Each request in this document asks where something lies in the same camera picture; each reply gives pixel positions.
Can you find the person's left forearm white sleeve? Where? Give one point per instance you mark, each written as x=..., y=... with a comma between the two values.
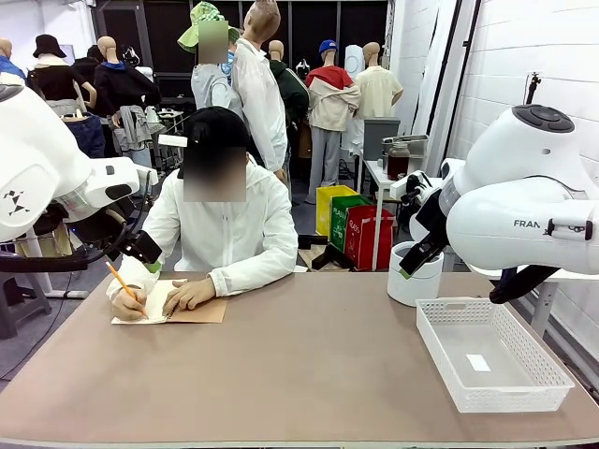
x=252, y=271

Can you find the blue jeans on mannequin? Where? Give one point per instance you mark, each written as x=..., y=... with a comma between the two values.
x=89, y=135

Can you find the black cap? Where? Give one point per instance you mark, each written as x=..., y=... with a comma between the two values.
x=210, y=126

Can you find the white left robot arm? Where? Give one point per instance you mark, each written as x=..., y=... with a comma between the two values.
x=37, y=154

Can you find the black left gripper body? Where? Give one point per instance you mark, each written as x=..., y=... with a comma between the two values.
x=142, y=248

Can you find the steel tray container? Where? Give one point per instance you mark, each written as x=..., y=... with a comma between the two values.
x=414, y=145

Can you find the mannequin with black hat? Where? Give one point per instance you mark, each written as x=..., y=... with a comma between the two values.
x=56, y=79

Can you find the spiral notebook with brown cover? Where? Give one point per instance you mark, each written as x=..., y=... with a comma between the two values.
x=206, y=312

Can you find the mannequin in black jacket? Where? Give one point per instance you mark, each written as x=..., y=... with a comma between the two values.
x=124, y=89

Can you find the small white basket sticker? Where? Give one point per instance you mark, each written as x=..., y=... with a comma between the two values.
x=478, y=363

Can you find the mannequin in cream shirt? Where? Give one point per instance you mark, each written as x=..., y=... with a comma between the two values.
x=378, y=91

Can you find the black tripod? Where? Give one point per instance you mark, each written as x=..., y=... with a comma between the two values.
x=531, y=89

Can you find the mannequin with green hat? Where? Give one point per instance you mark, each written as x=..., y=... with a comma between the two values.
x=208, y=89

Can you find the person's left hand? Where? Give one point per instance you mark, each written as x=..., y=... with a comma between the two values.
x=192, y=294

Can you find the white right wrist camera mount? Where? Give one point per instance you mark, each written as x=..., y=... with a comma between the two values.
x=402, y=183

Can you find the red recycling bag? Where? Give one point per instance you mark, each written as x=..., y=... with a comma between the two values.
x=369, y=238

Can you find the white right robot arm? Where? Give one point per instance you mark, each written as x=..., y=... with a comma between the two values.
x=515, y=196

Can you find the yellow pencil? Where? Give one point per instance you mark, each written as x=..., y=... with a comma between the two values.
x=117, y=276

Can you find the person's right hand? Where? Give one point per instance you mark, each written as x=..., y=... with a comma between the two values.
x=127, y=306

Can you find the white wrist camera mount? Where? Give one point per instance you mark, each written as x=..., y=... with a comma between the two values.
x=402, y=183
x=150, y=175

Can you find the large white side table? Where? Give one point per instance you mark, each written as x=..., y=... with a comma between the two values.
x=543, y=304

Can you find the white round lidded bin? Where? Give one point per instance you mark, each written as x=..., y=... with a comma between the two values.
x=414, y=290

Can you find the small white background table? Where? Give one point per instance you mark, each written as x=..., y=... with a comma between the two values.
x=378, y=196

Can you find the brown glass jar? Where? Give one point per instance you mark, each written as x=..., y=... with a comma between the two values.
x=398, y=163

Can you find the grey stool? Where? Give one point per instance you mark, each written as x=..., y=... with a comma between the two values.
x=18, y=304

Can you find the yellow recycling bag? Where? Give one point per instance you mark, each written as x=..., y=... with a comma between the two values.
x=325, y=210

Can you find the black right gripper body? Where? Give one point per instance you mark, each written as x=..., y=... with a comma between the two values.
x=433, y=220

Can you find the person's white jacket torso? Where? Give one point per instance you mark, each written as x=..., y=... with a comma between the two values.
x=224, y=234

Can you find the tall mannequin in white shirt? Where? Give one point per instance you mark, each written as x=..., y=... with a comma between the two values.
x=259, y=93

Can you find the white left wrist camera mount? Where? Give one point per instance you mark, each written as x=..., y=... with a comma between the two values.
x=150, y=175

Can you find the mannequin in dark green jacket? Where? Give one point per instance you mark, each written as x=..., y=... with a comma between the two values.
x=292, y=93

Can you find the mannequin in blue top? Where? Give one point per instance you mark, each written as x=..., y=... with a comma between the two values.
x=7, y=65

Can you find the green recycling bag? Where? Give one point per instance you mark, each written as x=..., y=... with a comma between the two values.
x=338, y=224

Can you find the mannequin in red beige jacket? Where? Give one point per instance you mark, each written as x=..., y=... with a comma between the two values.
x=330, y=107

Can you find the white perforated plastic basket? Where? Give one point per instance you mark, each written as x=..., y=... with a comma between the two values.
x=496, y=397

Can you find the white desk leg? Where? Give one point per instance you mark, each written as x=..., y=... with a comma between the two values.
x=44, y=276

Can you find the grey box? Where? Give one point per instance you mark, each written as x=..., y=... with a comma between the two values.
x=376, y=135

